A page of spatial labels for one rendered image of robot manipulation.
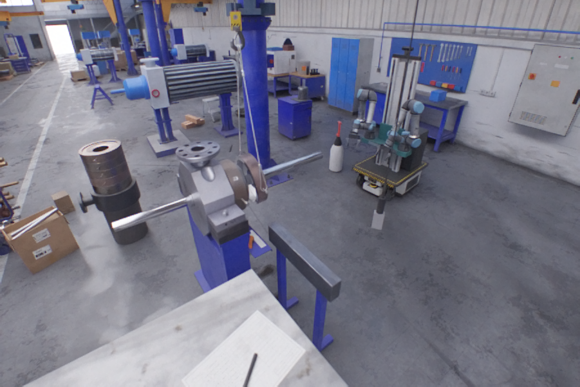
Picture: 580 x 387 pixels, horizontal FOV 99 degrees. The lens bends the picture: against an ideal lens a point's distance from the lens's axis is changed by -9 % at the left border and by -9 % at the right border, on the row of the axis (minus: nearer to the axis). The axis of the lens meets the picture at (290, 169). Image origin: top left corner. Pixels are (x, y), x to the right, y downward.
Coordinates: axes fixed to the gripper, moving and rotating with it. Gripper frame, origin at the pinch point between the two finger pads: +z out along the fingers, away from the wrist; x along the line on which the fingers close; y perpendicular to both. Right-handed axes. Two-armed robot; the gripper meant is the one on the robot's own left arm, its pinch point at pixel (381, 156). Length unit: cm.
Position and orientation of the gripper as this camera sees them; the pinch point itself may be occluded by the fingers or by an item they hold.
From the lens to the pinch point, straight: 322.9
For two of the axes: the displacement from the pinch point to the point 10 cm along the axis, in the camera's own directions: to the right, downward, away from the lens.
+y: -7.4, -0.8, -6.7
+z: -4.0, 8.5, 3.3
